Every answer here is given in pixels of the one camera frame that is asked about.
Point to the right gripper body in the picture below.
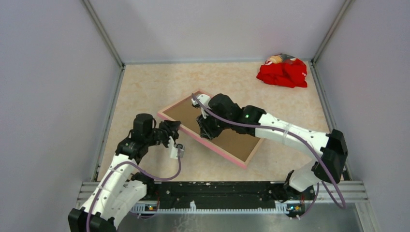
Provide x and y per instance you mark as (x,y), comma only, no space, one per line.
(212,126)

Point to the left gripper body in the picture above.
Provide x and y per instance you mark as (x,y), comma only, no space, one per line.
(160,136)

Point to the pink wooden picture frame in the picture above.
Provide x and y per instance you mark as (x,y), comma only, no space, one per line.
(224,153)

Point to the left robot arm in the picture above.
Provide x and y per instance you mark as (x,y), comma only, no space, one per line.
(116,195)

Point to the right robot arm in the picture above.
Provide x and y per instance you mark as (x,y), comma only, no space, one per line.
(328,150)

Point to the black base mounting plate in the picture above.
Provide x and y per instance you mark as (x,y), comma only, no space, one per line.
(230,195)

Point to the red crumpled cloth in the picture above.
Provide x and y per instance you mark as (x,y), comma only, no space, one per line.
(283,70)

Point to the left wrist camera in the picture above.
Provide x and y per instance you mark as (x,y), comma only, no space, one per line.
(175,149)

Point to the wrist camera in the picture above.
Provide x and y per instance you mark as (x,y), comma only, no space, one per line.
(175,149)
(199,100)

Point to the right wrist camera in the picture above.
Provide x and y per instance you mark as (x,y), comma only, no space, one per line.
(199,100)

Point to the aluminium rail with cable duct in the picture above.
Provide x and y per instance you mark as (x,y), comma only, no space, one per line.
(327,212)

